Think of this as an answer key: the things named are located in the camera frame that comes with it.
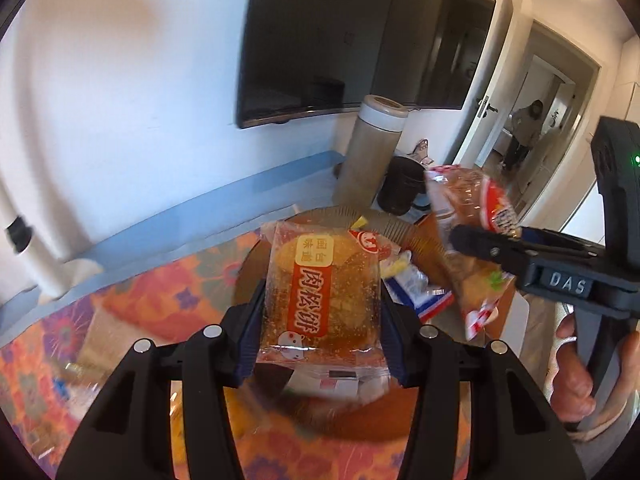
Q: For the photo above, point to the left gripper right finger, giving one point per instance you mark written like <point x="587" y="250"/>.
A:
<point x="514" y="432"/>

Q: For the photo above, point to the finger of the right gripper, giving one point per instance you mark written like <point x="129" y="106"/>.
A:
<point x="488" y="246"/>
<point x="556" y="239"/>

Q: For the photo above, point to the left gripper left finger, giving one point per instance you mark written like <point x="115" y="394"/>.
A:
<point x="126" y="431"/>

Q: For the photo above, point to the red white bread packet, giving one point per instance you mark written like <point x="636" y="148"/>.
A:
<point x="472" y="213"/>

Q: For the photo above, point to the meat floss cake packet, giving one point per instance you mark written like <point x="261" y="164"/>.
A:
<point x="322" y="303"/>

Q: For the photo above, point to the person's right hand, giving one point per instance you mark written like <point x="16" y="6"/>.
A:
<point x="572" y="385"/>

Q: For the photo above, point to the amber glass bowl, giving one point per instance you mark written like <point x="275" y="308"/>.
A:
<point x="335" y="390"/>

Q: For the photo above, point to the blue white snack packet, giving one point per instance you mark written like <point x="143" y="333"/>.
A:
<point x="411" y="288"/>

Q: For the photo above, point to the yellow snack packet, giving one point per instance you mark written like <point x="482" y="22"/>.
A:
<point x="391" y="259"/>

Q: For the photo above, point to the floral orange table cloth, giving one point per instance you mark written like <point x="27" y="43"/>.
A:
<point x="50" y="372"/>

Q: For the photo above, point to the black mug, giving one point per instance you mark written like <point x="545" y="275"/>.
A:
<point x="404" y="180"/>

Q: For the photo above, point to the person in doorway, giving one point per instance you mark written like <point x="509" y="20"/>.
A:
<point x="526" y="126"/>

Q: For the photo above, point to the beige thermos bottle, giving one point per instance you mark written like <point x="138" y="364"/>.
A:
<point x="375" y="135"/>

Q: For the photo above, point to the white desk lamp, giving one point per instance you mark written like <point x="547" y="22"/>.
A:
<point x="54" y="277"/>

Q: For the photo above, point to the white door with handle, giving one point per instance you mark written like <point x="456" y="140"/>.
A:
<point x="479" y="95"/>

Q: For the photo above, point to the black wall television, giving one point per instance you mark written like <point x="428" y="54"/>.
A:
<point x="310" y="57"/>

